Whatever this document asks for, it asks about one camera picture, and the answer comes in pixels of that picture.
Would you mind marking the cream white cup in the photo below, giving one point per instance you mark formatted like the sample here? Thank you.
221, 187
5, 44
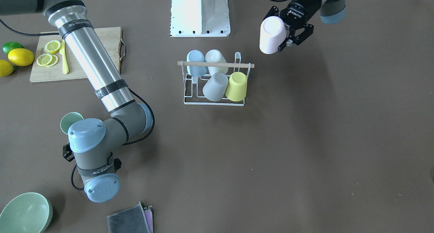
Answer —
215, 56

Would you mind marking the pink cup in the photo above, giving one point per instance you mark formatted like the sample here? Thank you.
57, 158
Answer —
272, 34

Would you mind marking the grey cup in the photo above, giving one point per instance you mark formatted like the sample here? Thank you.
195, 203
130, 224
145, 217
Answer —
215, 87

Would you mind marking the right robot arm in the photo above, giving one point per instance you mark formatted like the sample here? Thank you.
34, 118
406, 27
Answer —
91, 140

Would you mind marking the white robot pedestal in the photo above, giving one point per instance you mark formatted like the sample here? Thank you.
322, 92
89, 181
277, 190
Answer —
200, 18

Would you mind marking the green bowl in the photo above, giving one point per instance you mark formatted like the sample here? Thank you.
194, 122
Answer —
29, 212

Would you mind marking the lemon slice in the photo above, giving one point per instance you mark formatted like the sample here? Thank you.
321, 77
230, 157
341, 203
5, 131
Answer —
44, 59
52, 47

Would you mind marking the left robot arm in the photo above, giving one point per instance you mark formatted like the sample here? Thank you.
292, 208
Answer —
331, 11

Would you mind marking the green cup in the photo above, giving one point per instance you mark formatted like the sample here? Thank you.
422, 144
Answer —
68, 120

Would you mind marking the yellow plastic knife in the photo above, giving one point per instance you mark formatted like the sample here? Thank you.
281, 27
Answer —
62, 51

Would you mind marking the lemon near board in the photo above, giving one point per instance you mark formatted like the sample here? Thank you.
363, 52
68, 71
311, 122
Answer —
21, 57

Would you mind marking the yellow cup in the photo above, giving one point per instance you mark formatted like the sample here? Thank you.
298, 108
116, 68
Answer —
237, 86

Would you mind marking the green lime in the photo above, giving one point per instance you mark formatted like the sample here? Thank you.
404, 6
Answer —
11, 45

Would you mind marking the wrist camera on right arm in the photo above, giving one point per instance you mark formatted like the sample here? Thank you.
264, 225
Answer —
67, 153

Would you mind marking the white wire cup holder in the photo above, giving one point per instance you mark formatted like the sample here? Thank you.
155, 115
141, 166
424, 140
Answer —
208, 79

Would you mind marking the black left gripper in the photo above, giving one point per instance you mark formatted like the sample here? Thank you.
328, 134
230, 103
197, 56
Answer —
302, 6

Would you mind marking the grey folded cloth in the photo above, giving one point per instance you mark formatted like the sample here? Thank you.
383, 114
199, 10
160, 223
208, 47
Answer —
137, 219

